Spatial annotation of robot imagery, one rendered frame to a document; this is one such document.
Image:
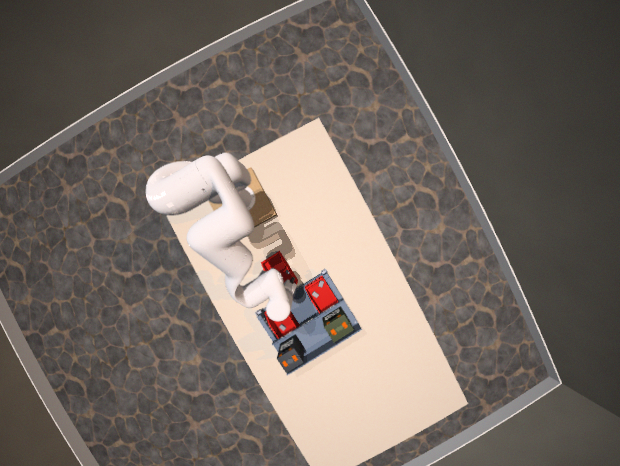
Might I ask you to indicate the red bin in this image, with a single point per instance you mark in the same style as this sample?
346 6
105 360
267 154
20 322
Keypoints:
287 322
278 262
325 298

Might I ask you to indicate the dark grey metal shelf rack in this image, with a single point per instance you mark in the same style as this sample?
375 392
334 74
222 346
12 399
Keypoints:
311 332

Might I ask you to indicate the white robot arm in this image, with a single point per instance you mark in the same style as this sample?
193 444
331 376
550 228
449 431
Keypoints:
213 237

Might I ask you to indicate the dark green tool case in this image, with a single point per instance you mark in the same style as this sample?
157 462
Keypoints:
337 325

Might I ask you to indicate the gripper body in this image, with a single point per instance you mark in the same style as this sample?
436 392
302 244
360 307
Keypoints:
291 287

